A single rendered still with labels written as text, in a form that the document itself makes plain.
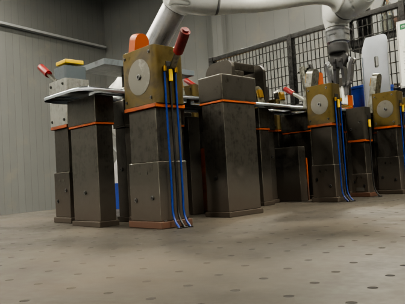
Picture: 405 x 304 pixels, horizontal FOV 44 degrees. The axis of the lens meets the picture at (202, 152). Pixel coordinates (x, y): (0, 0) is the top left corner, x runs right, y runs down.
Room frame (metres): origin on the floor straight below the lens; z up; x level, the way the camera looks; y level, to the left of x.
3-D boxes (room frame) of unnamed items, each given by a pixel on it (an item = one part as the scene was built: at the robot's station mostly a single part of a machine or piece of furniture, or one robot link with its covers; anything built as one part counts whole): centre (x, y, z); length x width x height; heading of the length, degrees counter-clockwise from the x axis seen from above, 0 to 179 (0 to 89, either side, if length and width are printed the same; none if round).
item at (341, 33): (1.88, -0.54, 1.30); 0.09 x 0.09 x 0.06
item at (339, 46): (1.88, -0.54, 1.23); 0.08 x 0.07 x 0.09; 44
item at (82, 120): (1.13, 0.25, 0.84); 0.12 x 0.05 x 0.29; 44
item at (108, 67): (1.64, 0.19, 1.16); 0.37 x 0.14 x 0.02; 134
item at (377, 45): (2.06, -0.74, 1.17); 0.12 x 0.01 x 0.34; 44
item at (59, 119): (1.28, 0.35, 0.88); 0.12 x 0.07 x 0.36; 44
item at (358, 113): (1.61, -0.53, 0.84); 0.10 x 0.05 x 0.29; 44
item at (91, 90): (1.54, -0.20, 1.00); 1.38 x 0.22 x 0.02; 134
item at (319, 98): (1.47, -0.38, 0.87); 0.12 x 0.07 x 0.35; 44
